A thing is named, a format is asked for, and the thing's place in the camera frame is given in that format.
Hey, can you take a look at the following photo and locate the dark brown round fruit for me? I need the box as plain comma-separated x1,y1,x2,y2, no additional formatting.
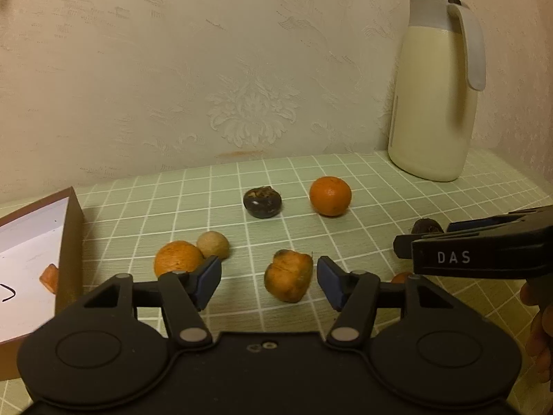
243,186,283,219

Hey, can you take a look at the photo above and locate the small beige longan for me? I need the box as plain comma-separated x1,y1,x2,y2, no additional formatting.
196,231,229,260

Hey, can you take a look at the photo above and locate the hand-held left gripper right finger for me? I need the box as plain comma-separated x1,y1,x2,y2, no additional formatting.
317,256,465,349

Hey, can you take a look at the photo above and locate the orange fruit piece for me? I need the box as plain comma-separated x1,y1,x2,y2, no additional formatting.
39,264,59,295

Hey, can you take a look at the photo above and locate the wrinkled shrivelled orange fruit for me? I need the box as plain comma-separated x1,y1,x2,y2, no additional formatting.
264,249,314,304

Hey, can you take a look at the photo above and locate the green checked tablecloth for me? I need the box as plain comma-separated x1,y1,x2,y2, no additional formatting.
0,149,553,398

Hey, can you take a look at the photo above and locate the bright orange tangerine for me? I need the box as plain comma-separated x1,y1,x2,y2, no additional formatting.
309,176,352,218

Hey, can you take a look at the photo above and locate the person's right hand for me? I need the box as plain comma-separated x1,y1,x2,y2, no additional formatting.
519,280,553,386

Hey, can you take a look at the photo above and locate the large dull orange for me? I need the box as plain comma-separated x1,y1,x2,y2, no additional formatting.
154,241,204,278

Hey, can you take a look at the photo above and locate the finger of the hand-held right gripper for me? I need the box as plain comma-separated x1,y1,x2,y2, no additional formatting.
393,231,553,278
447,205,553,235

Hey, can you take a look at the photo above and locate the cream thermos jug grey lid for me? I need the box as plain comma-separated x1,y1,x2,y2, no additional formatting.
387,0,487,183

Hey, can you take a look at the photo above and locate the brown cardboard box white inside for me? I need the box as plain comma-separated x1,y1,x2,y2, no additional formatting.
0,187,85,357

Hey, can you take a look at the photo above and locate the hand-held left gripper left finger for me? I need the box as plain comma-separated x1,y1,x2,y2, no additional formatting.
82,255,223,349

